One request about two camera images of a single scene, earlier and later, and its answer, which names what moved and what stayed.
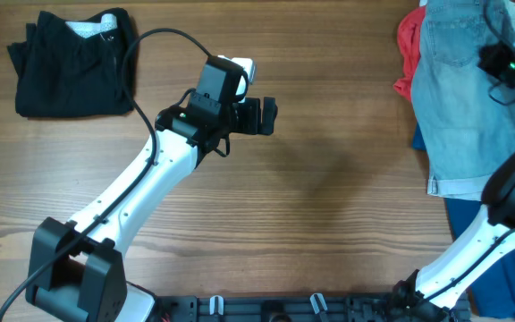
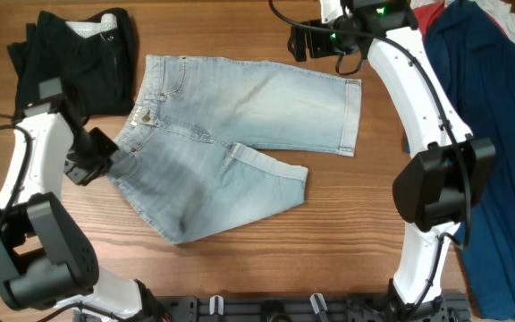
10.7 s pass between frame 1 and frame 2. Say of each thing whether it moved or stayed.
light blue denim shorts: moved
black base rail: stayed
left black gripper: moved
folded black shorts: stayed
